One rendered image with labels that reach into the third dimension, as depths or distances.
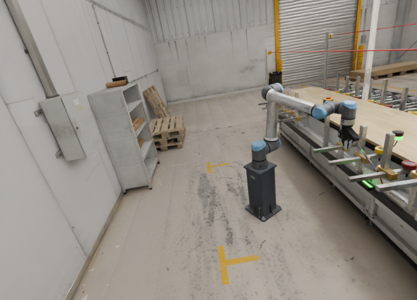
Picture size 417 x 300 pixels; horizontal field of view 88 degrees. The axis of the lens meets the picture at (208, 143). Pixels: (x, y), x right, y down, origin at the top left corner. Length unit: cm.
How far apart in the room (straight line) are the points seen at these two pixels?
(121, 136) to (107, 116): 33
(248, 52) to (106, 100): 723
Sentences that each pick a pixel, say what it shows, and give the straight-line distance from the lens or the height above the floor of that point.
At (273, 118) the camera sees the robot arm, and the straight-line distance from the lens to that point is 227.
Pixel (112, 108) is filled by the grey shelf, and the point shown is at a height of 133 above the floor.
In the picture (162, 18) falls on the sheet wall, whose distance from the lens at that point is 942.
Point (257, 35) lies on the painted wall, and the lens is 964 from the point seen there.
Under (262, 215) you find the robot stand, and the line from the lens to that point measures 265.
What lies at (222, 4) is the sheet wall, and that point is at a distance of 950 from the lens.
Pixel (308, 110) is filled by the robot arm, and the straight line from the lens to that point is 182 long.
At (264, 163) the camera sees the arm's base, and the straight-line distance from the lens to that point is 236.
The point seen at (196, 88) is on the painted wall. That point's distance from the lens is 937.
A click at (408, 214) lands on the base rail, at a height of 69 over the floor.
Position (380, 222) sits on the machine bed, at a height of 16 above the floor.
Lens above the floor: 182
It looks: 23 degrees down
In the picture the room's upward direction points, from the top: 10 degrees counter-clockwise
